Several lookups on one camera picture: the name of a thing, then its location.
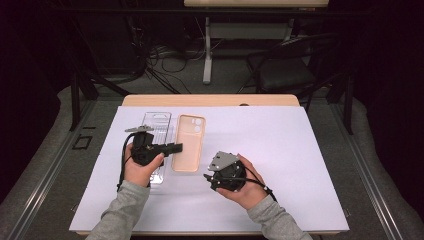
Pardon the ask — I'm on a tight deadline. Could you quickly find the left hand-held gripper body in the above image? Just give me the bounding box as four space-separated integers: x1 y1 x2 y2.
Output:
124 125 168 167

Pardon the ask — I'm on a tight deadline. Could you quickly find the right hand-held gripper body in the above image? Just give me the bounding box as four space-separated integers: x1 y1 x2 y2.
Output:
208 150 248 193

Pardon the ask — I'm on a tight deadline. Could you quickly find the peach phone case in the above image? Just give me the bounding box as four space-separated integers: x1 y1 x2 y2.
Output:
171 114 207 173

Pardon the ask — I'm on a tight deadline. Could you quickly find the clear plastic tray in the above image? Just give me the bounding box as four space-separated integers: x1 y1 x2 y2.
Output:
141 111 174 186

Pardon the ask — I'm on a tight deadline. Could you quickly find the person's left hand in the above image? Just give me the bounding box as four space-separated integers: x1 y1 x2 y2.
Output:
123 143 165 188

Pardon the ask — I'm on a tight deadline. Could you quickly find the person's right hand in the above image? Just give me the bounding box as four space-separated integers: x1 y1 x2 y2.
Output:
216 153 273 211

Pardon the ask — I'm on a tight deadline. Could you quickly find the light wooden table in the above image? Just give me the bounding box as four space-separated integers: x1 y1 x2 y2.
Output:
75 94 348 237

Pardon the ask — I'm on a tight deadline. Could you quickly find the white table mat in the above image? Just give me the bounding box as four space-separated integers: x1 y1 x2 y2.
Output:
68 105 350 233

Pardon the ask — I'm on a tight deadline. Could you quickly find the black metal stand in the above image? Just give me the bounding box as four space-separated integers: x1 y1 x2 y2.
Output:
68 64 132 132
325 71 355 136

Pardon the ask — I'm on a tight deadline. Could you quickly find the white-legged background desk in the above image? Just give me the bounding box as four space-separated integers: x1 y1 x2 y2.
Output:
183 0 330 85

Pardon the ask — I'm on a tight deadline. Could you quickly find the black chair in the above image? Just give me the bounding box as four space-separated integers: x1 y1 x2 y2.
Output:
238 33 338 103

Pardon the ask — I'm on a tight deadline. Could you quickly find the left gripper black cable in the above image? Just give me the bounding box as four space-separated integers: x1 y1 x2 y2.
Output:
116 131 138 193

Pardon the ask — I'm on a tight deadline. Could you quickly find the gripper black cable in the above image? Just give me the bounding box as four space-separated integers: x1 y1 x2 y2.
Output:
116 131 138 193
204 165 278 203

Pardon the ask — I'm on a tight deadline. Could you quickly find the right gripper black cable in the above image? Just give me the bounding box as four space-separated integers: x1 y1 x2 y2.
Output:
204 165 278 203

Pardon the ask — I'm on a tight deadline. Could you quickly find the tangle of floor cables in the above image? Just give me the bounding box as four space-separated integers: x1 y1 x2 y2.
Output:
126 16 228 95

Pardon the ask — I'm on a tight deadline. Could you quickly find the aluminium floor rail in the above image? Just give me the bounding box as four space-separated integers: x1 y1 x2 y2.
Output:
4 99 98 240
329 99 405 240

